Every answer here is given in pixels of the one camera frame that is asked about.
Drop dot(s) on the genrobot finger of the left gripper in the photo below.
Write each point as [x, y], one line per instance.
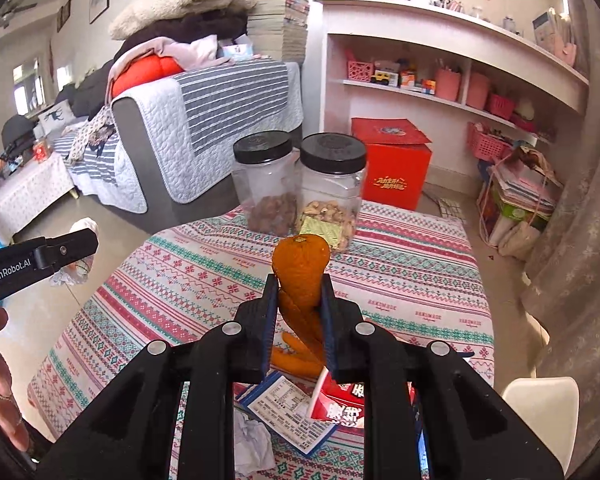
[29, 262]

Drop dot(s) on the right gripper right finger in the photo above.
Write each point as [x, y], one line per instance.
[426, 409]

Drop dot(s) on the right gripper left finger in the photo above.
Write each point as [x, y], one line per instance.
[171, 405]

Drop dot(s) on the orange peel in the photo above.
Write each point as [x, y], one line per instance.
[299, 263]

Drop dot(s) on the white trash bin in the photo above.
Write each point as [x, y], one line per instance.
[550, 407]

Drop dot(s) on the small covered side table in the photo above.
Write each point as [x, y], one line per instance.
[28, 192]

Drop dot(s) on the crumpled white tissue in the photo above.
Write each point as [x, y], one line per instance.
[253, 450]

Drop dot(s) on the red snack packet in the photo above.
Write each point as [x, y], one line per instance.
[340, 404]

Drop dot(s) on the blue white paper card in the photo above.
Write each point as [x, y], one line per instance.
[284, 408]

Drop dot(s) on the white lace curtain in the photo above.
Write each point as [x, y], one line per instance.
[564, 269]

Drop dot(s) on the patterned striped tablecloth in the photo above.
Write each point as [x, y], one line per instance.
[410, 273]

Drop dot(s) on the grey sofa with quilt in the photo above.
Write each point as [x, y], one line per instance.
[168, 151]

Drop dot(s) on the orange red cushion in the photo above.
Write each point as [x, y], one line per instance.
[144, 70]

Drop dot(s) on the stack of books and bags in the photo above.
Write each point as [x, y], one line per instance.
[519, 196]

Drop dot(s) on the plastic jar dark nuts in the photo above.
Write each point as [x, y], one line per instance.
[265, 181]

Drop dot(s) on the plastic jar light nuts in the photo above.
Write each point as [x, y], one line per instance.
[331, 171]

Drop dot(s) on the red gift box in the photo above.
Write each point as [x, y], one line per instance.
[398, 158]

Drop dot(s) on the pink storage basket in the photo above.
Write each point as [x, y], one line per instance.
[486, 144]

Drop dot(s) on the beige fluffy blanket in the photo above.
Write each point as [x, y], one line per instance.
[141, 13]

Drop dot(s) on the stack of magazines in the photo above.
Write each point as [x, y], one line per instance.
[279, 29]

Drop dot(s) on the white bookshelf unit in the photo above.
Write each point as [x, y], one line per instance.
[430, 38]

